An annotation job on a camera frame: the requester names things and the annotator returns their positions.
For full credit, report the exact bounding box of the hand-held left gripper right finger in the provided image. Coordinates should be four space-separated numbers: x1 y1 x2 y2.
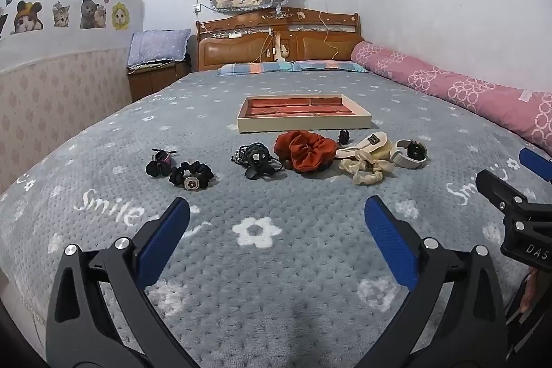
364 196 514 368

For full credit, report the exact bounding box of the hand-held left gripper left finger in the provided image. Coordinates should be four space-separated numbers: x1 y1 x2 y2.
45 197 191 368

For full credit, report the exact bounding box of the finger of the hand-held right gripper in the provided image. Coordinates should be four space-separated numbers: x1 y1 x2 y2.
519 147 552 179
475 170 540 222

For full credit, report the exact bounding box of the black scrunchie with charm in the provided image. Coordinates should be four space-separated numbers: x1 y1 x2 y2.
169 161 215 191

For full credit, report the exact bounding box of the black claw hair clip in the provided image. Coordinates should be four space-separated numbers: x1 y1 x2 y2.
233 141 283 180

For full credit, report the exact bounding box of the rust red scrunchie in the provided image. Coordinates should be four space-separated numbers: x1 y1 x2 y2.
274 131 338 172

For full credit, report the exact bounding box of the beige jewelry tray red lining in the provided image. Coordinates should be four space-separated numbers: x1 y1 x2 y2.
237 94 372 133

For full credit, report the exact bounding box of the person's right hand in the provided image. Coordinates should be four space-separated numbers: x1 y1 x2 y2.
520 269 542 315

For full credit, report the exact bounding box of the cream ruffled scrunchie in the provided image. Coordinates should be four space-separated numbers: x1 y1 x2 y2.
339 152 395 185

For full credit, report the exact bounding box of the cream headband with dark label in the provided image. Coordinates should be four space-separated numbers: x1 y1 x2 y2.
334 132 394 162

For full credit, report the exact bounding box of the pink patterned bolster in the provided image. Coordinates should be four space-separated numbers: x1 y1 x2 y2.
350 40 552 155

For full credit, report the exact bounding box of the grey flower blanket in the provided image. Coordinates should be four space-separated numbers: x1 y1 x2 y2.
0 68 552 368

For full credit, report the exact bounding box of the wooden nightstand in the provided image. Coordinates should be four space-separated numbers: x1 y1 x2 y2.
126 58 193 103

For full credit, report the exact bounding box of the blue dotted cushion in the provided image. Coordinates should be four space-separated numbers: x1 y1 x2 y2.
127 29 191 69

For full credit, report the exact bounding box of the wooden bed headboard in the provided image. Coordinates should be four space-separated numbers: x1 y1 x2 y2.
196 7 365 72

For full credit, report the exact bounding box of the hamster hat cat sticker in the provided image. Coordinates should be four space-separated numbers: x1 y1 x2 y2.
11 0 45 34

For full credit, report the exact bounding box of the sunflower face wall sticker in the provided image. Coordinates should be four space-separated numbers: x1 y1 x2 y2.
111 2 131 30

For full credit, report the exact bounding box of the grey cat wall sticker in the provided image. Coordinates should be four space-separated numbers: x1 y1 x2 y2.
80 0 108 29

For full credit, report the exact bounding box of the tabby kitten wall sticker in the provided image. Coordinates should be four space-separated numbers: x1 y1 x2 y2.
52 2 71 27

